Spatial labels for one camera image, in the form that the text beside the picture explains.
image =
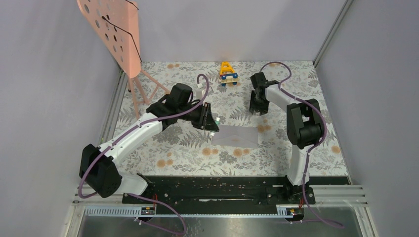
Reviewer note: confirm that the yellow blue toy car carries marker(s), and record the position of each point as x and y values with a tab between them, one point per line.
228	75

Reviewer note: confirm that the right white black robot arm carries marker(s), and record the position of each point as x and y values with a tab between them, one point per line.
305	125

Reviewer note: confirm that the pink perforated music stand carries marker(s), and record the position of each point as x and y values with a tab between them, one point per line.
116	22

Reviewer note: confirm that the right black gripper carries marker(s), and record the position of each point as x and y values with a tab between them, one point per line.
253	106

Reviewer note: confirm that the grey lavender envelope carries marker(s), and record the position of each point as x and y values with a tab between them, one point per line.
236	136

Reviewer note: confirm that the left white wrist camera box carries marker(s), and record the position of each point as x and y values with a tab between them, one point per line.
202	87

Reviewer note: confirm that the green white glue stick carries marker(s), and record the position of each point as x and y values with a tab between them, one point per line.
215	127

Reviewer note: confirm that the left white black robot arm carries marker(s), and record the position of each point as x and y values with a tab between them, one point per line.
99	166

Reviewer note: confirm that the floral patterned table mat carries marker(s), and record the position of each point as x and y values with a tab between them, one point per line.
185	151

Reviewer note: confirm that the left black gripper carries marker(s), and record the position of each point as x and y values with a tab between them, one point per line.
206	121

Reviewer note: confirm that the white slotted cable duct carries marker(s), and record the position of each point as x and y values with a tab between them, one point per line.
150	211

